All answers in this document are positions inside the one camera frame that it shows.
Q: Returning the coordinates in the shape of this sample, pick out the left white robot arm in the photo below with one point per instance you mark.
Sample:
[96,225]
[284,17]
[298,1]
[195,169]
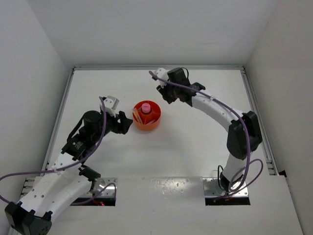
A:
[68,178]

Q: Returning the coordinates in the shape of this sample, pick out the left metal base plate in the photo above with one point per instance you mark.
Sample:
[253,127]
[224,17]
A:
[101,183]

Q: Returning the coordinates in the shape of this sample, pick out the metal base plate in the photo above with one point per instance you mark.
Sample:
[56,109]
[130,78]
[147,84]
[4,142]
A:
[101,183]
[212,189]

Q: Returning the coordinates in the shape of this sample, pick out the orange round organizer container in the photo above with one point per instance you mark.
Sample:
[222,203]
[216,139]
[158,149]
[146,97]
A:
[154,114]

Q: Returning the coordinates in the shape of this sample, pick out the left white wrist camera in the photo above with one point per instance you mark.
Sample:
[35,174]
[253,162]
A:
[110,105]

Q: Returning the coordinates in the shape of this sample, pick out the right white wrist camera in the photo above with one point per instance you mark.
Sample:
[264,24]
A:
[162,74]

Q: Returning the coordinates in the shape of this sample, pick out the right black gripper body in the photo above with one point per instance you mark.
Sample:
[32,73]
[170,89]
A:
[168,92]

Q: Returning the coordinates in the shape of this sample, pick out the pink glue bottle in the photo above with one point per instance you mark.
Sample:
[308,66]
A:
[146,108]

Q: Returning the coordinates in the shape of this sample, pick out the pink thin pencil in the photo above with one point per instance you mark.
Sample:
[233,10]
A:
[141,118]

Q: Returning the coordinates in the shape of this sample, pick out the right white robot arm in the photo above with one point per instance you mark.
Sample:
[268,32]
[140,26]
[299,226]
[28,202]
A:
[243,129]

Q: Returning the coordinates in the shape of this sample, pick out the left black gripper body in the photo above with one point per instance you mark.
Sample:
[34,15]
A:
[114,126]

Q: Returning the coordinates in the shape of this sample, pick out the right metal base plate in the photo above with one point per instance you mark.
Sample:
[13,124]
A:
[212,189]

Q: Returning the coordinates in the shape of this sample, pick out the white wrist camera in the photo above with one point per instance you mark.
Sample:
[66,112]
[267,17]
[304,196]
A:
[162,74]
[110,105]

